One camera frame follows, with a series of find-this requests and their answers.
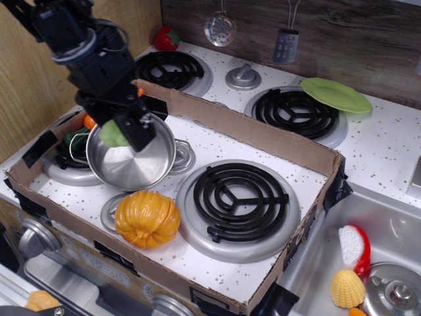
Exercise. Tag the orange toy piece bottom left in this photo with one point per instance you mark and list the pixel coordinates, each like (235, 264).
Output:
(40, 300)

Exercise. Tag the steel pot lid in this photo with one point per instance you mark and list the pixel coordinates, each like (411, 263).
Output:
(391, 289)

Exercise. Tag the front right black burner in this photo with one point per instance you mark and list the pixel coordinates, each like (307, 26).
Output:
(237, 211)

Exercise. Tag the silver stove knob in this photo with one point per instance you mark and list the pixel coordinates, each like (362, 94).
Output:
(36, 239)
(165, 305)
(243, 78)

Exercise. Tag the orange toy carrot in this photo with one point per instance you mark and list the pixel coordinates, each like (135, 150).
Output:
(89, 124)

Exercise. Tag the silver stove knob bottom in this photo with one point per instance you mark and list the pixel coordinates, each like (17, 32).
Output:
(165, 305)

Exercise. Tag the brown cardboard fence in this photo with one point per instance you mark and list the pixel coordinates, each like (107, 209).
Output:
(82, 218)

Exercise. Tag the green toy broccoli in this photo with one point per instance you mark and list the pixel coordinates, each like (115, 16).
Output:
(111, 135)

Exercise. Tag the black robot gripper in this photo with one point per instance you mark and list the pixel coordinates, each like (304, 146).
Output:
(105, 90)

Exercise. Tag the red toy strawberry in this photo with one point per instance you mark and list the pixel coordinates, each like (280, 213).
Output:
(166, 39)

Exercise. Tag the silver back stove knob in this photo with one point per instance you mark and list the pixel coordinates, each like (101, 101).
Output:
(243, 78)

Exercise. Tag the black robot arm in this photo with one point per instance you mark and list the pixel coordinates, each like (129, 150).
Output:
(68, 28)

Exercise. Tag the silver stove knob left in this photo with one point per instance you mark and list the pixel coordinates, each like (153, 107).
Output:
(36, 239)

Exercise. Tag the back right black burner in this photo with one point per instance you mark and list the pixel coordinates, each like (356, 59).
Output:
(292, 109)

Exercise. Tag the orange toy pumpkin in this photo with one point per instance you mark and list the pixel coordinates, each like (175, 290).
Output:
(147, 219)

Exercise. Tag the small orange toy in sink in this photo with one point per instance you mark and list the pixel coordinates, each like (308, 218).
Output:
(356, 312)

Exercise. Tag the green plastic plate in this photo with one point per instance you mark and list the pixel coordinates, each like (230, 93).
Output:
(336, 95)

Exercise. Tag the hanging metal spatula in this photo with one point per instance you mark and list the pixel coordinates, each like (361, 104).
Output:
(286, 45)

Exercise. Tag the front left black burner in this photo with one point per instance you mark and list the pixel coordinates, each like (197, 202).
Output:
(60, 166)

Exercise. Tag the yellow toy corn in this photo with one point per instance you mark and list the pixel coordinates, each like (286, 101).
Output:
(347, 289)

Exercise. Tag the stainless steel pot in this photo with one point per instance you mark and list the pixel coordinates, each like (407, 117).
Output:
(125, 169)

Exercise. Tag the red white toy pepper slice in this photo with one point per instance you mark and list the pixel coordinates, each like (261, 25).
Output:
(355, 249)

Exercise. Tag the hanging metal strainer ladle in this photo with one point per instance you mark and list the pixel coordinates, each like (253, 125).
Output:
(220, 27)

